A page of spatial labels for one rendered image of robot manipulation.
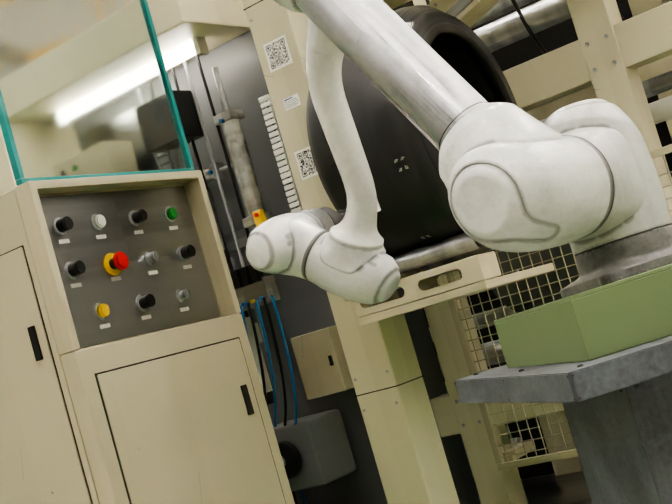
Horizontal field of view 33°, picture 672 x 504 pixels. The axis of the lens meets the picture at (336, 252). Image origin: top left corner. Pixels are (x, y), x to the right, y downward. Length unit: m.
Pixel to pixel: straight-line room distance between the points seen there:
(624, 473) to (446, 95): 0.61
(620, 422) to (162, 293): 1.34
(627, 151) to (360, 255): 0.57
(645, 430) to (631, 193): 0.34
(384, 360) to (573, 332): 1.30
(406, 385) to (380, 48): 1.31
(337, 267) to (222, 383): 0.72
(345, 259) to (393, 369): 0.80
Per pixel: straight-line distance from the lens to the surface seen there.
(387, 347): 2.83
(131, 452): 2.48
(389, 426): 2.86
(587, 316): 1.56
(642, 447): 1.65
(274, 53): 2.96
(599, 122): 1.74
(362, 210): 2.06
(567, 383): 1.48
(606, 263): 1.72
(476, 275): 2.55
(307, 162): 2.90
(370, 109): 2.54
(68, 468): 2.51
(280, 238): 2.11
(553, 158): 1.57
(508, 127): 1.59
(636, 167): 1.73
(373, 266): 2.06
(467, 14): 3.12
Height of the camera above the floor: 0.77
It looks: 4 degrees up
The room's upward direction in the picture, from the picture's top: 16 degrees counter-clockwise
